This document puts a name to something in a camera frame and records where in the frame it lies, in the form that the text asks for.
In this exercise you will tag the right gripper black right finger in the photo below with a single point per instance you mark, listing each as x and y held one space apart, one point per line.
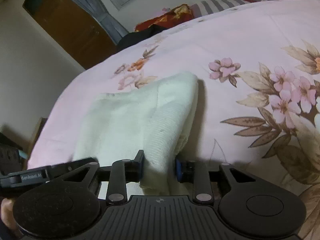
196 174

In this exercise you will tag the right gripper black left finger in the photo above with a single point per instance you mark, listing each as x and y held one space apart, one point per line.
123 172

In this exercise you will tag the white knit garment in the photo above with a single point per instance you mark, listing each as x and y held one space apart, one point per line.
156 118

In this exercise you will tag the person's left hand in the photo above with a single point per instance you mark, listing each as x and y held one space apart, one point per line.
7 213

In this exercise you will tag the black cloth on bed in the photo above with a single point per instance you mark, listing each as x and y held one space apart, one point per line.
136 37

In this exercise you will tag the pink floral bed sheet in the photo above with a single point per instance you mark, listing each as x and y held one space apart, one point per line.
257 67

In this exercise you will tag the brown wooden door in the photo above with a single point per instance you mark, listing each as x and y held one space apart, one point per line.
73 29

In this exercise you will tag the red orange patterned cloth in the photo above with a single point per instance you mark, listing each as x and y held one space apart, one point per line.
170 19

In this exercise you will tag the grey curtain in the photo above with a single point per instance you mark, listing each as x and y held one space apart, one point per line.
99 12

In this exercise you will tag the grey striped pillow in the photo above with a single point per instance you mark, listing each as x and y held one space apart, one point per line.
209 7

